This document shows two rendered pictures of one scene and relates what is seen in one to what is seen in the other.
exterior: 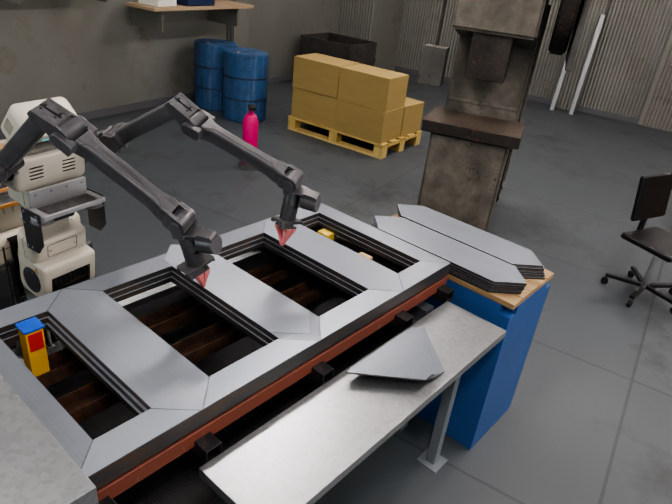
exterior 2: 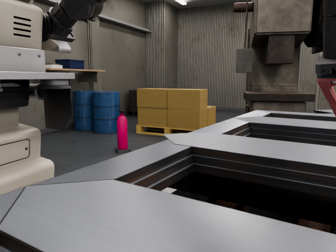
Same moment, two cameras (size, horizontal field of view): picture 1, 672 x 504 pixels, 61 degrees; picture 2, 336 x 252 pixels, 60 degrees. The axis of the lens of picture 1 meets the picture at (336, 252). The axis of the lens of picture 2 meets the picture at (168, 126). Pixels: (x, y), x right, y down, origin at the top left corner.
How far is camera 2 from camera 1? 161 cm
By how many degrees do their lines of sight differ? 20
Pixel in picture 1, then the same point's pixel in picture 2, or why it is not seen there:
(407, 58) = not seen: hidden behind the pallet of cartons
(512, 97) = (291, 77)
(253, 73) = (112, 102)
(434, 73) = (247, 64)
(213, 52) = (85, 95)
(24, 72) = not seen: outside the picture
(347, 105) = (174, 111)
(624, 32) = not seen: hidden behind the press
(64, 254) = (12, 167)
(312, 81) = (149, 101)
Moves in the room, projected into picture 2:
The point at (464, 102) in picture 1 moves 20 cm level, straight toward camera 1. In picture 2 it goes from (261, 85) to (265, 86)
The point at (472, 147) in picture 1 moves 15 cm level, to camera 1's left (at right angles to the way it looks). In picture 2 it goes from (282, 106) to (269, 106)
